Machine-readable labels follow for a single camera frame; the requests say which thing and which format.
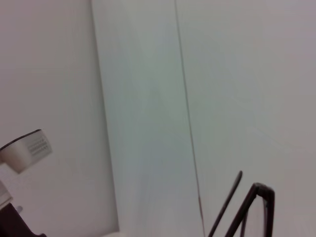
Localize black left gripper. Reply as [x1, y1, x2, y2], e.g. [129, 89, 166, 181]
[0, 202, 47, 237]

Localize black thin-framed glasses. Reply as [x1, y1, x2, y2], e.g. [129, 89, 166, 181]
[207, 170, 276, 237]

